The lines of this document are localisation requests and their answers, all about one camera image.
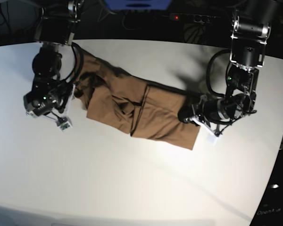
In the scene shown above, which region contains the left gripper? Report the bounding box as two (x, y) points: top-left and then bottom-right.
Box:
(177, 95), (229, 128)

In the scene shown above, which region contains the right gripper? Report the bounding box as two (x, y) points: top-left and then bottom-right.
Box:
(23, 85), (75, 122)

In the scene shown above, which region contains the brown T-shirt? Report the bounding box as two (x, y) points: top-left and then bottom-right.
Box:
(75, 51), (200, 150)

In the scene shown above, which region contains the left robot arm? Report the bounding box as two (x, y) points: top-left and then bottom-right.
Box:
(178, 0), (281, 129)

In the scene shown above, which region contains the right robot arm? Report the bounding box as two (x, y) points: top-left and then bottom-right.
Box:
(23, 0), (84, 129)

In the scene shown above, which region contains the black power strip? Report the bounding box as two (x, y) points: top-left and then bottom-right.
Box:
(169, 13), (221, 24)

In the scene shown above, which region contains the blue box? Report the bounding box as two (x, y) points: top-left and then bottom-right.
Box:
(104, 0), (172, 10)

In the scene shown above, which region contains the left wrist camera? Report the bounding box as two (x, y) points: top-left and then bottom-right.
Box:
(207, 134), (221, 145)

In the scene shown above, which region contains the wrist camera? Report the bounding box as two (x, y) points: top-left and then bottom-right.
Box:
(56, 117), (73, 132)
(207, 134), (221, 145)

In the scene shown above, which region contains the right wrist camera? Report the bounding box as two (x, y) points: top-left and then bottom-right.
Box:
(56, 117), (73, 132)

